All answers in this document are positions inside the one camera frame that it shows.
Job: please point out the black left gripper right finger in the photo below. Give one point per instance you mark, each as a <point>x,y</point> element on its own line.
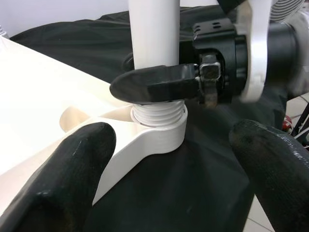
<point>277,181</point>

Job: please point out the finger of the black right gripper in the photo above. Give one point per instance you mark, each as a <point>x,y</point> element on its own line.
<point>129,62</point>
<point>154,84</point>

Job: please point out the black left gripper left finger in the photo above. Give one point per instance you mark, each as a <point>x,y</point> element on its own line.
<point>60,188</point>

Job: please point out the white plastic table top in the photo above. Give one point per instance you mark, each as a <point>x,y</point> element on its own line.
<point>36,96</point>

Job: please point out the red round object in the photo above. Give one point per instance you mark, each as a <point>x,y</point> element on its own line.
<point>287,123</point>

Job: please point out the white round fan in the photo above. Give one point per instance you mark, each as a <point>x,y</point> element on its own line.
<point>287,9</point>

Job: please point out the black tablecloth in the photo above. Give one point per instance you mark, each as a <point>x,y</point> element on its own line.
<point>181,181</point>

